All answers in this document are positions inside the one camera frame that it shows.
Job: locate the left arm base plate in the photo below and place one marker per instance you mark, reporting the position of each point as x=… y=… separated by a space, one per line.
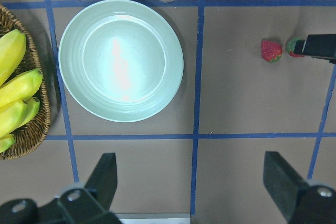
x=155 y=218

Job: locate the light green plate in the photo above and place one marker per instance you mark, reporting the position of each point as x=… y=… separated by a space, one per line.
x=121 y=60

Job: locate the brown wicker basket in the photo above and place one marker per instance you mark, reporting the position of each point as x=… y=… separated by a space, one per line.
x=29 y=136

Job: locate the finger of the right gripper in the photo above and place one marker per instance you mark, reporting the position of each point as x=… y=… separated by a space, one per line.
x=320 y=46

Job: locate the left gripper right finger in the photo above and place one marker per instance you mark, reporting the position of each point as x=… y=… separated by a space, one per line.
x=283 y=184

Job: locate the greenish red strawberry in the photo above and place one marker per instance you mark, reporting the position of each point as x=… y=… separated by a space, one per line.
x=290 y=46

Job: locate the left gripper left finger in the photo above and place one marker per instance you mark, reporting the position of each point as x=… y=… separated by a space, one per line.
x=97 y=193

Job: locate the yellow banana bunch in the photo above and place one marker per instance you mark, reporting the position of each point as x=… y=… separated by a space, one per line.
x=18 y=106

